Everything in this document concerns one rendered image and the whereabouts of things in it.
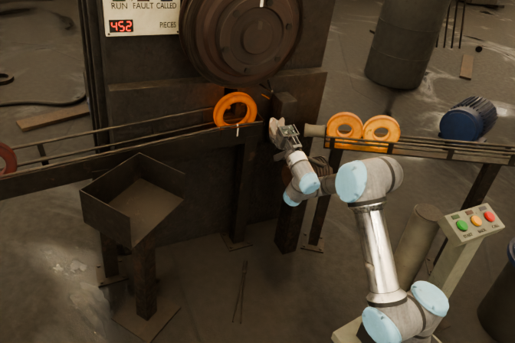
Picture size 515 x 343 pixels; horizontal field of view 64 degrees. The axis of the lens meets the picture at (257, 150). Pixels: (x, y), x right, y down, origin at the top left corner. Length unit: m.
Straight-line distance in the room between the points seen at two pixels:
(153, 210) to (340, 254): 1.13
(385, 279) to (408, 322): 0.13
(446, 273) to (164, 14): 1.47
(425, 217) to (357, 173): 0.65
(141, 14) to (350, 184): 0.91
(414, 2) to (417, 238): 2.64
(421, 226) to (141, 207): 1.09
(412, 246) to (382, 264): 0.62
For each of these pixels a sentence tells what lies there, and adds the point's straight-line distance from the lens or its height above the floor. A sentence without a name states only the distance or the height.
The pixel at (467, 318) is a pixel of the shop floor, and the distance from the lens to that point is 2.28.
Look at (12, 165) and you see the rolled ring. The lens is 1.65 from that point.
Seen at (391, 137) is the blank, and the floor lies 0.72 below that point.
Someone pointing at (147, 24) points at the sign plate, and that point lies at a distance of 1.58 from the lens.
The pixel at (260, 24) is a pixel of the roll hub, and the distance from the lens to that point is 1.47.
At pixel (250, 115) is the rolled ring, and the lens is 1.75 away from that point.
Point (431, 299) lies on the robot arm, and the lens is 1.40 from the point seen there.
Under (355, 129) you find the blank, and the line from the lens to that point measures 1.84.
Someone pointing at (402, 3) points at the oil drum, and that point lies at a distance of 4.12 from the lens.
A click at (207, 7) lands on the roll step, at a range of 1.46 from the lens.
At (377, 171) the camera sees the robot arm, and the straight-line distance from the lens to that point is 1.27.
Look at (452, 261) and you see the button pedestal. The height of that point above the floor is 0.42.
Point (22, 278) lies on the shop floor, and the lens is 2.16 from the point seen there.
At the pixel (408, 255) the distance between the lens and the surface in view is 1.94.
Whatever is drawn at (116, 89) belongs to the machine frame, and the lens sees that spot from 1.62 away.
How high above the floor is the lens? 1.58
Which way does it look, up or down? 33 degrees down
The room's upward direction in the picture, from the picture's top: 8 degrees clockwise
